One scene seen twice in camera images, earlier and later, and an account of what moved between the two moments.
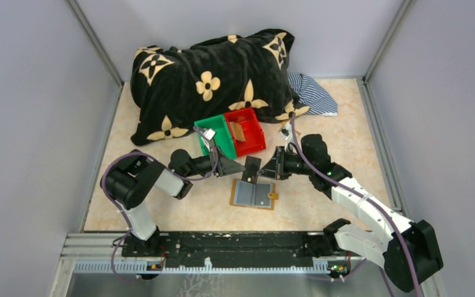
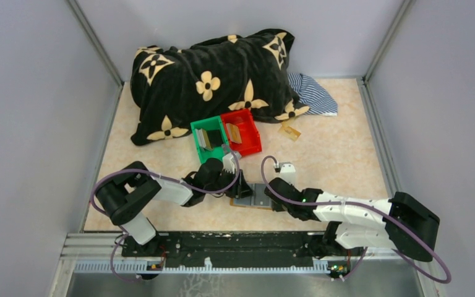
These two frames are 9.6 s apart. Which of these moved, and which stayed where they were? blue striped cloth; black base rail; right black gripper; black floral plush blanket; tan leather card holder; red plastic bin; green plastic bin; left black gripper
Moved: green plastic bin; right black gripper; left black gripper; red plastic bin
Stayed: blue striped cloth; tan leather card holder; black base rail; black floral plush blanket
